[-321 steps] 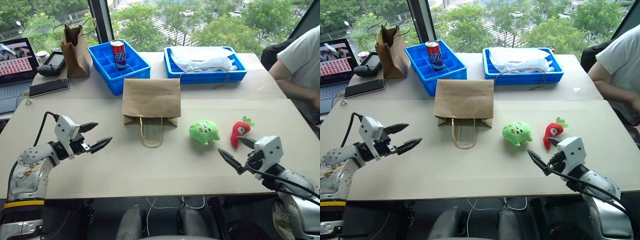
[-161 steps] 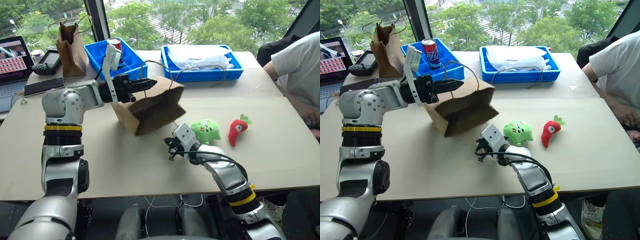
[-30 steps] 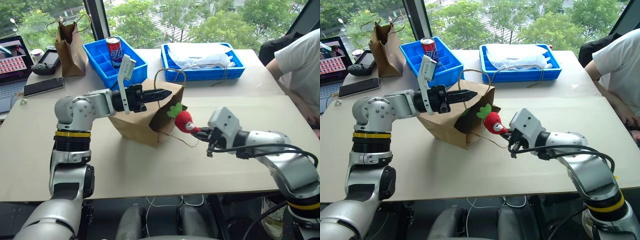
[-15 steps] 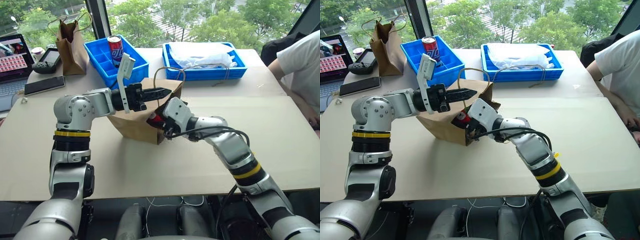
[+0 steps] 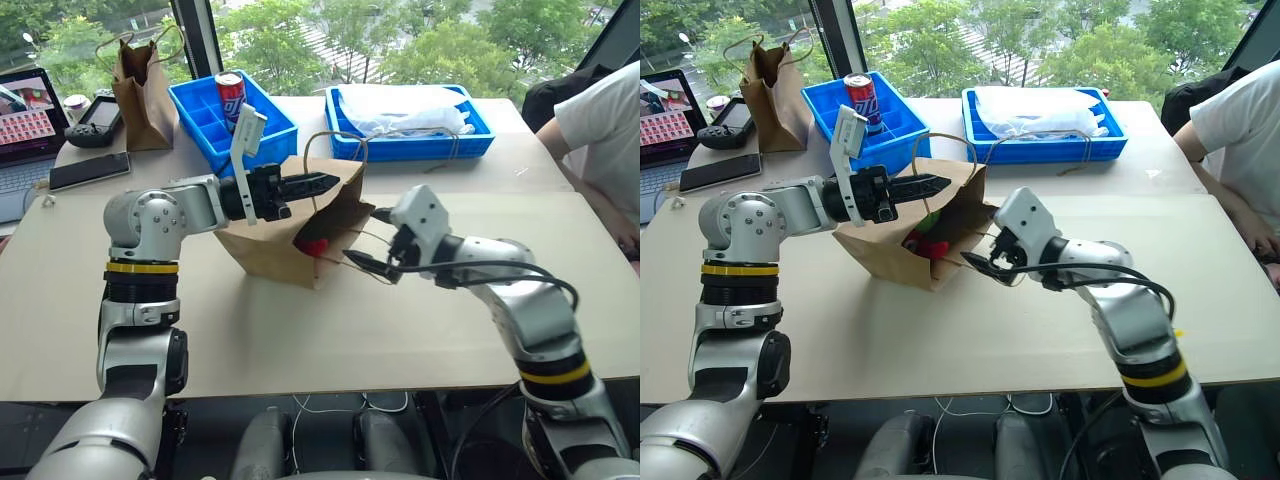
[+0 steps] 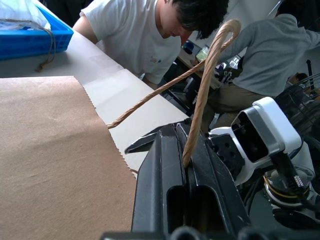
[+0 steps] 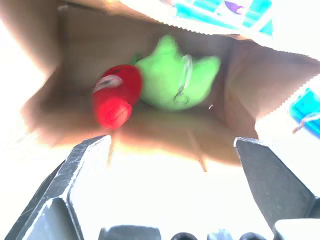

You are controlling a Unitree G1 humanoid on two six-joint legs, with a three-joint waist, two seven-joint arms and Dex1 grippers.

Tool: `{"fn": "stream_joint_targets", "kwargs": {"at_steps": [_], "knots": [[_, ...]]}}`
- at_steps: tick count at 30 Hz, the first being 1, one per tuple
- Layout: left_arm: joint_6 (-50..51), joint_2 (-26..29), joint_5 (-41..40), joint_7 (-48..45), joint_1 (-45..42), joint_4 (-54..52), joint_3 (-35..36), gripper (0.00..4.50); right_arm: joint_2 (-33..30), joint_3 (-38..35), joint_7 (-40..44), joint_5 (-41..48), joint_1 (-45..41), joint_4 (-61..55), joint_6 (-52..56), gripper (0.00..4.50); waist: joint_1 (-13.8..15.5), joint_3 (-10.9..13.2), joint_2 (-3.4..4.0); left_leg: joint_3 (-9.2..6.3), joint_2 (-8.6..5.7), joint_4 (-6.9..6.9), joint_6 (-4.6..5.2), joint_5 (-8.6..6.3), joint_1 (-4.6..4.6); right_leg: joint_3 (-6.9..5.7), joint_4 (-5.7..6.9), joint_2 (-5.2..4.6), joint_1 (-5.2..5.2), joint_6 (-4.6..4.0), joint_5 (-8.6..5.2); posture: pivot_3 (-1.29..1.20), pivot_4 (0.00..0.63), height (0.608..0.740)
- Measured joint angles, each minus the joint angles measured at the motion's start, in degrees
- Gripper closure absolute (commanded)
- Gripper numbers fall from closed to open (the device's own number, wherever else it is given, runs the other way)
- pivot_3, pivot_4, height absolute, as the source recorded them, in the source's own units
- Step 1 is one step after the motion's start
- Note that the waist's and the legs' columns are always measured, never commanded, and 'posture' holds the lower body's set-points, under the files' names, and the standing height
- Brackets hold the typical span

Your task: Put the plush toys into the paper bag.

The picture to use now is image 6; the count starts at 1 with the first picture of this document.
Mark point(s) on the white plastic bag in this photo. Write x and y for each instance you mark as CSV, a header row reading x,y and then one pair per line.
x,y
20,12

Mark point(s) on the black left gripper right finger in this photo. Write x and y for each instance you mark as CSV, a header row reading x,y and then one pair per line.
x,y
212,172

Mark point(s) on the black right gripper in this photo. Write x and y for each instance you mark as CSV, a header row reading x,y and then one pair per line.
x,y
228,155

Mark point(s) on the person in white t-shirt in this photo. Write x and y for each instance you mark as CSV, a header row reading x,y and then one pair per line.
x,y
130,32

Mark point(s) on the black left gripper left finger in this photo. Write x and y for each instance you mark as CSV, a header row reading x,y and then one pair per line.
x,y
152,180

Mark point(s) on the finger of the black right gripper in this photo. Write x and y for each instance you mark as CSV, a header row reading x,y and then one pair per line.
x,y
142,145

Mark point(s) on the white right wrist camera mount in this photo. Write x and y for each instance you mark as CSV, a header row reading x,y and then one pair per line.
x,y
272,130

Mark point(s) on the person in gray sweatshirt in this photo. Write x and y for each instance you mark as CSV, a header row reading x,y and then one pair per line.
x,y
270,60

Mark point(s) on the blue plastic crate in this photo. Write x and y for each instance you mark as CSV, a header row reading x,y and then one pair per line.
x,y
32,41

